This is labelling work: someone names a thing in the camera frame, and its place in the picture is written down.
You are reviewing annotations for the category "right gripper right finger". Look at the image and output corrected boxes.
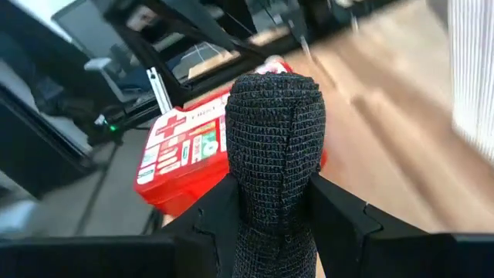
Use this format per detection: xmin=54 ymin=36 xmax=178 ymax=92
xmin=307 ymin=172 xmax=456 ymax=278

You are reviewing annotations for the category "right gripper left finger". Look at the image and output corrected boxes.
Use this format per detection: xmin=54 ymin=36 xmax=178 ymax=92
xmin=154 ymin=173 xmax=242 ymax=278

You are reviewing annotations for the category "black bandage roll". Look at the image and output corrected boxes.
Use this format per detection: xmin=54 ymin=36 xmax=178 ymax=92
xmin=225 ymin=71 xmax=327 ymax=278

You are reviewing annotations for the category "white perforated plastic basket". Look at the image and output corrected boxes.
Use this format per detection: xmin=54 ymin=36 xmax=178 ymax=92
xmin=447 ymin=0 xmax=494 ymax=163

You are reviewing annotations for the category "red first aid kit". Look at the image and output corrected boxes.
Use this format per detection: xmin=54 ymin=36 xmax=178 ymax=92
xmin=133 ymin=57 xmax=329 ymax=217

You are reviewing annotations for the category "silver aluminium extrusion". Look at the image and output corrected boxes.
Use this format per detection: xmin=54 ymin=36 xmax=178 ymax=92
xmin=148 ymin=67 xmax=173 ymax=115

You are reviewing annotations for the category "dark grey cart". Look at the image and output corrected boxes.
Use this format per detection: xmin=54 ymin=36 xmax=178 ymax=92
xmin=0 ymin=34 xmax=96 ymax=200

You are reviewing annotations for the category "black metal table frame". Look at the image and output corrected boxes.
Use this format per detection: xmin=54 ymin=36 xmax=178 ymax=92
xmin=103 ymin=0 xmax=310 ymax=107

